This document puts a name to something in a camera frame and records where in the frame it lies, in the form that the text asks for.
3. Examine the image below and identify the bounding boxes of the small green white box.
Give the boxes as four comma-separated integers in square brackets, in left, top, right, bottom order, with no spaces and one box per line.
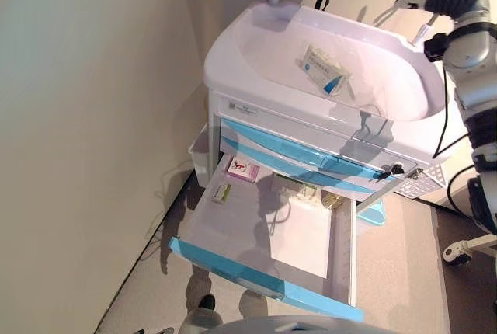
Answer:
[210,183,233,206]

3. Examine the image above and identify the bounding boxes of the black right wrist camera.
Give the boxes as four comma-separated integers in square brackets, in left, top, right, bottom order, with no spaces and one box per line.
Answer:
[423,33,450,61]

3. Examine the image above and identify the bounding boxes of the purple pink medicine box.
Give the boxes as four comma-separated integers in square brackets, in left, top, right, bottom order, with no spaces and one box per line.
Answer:
[226,155,262,183]

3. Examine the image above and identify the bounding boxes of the gold blister packs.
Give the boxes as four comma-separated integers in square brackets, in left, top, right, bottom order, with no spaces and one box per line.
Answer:
[321,192,343,209]

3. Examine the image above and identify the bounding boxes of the white perforated side basket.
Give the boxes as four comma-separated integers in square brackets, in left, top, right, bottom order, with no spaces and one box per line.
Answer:
[394,161,446,200]

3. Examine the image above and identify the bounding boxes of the grey robot left leg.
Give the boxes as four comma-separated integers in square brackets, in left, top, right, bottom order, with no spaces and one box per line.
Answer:
[186,294,223,329]

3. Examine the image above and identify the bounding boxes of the black cart keys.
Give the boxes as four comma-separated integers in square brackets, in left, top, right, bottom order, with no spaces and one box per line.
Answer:
[374,162,407,184]

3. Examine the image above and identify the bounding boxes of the cream hospital bed frame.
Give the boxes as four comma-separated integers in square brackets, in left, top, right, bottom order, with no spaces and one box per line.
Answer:
[442,228,497,266]

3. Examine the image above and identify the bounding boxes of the white side bin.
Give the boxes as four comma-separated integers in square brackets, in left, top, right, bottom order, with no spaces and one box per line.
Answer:
[188,131,213,188]

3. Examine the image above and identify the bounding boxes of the cart label sticker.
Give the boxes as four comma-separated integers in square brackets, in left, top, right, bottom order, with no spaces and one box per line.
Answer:
[228,101,258,114]

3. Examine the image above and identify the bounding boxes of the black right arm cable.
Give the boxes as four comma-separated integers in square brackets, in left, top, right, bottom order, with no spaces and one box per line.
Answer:
[430,61,479,215]

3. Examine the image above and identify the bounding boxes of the bed caster wheel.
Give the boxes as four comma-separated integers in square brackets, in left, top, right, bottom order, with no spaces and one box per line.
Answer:
[442,240,473,266]

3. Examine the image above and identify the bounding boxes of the blue-front cart drawer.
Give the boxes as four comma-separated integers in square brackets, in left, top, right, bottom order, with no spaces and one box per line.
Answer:
[219,135,381,196]
[219,116,394,184]
[167,153,364,322]

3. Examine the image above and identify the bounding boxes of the blue white medicine box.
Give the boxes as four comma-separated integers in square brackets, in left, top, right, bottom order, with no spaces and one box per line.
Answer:
[298,43,351,96]

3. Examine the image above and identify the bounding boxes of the white medical cart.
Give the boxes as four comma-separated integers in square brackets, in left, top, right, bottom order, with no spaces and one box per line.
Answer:
[203,0,448,211]

